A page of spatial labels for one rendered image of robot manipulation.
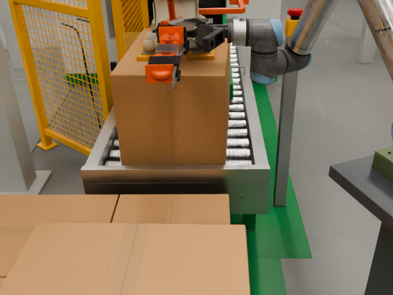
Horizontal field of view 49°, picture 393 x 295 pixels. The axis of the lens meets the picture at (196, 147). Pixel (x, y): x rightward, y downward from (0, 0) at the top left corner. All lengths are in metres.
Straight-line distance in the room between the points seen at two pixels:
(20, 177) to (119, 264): 1.95
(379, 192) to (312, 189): 1.30
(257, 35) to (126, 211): 0.74
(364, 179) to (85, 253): 0.85
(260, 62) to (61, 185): 1.61
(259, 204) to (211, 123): 0.37
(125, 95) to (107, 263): 0.89
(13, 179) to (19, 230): 1.16
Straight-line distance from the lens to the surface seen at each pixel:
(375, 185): 1.34
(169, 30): 1.48
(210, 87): 1.50
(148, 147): 1.64
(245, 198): 1.67
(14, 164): 2.63
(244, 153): 1.82
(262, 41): 1.49
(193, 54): 1.65
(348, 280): 2.10
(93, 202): 1.60
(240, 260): 0.76
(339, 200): 2.54
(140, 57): 1.65
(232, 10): 1.80
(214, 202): 1.54
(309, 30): 1.52
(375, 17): 1.14
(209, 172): 1.60
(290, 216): 2.36
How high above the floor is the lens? 1.48
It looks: 30 degrees down
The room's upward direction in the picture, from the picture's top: 2 degrees counter-clockwise
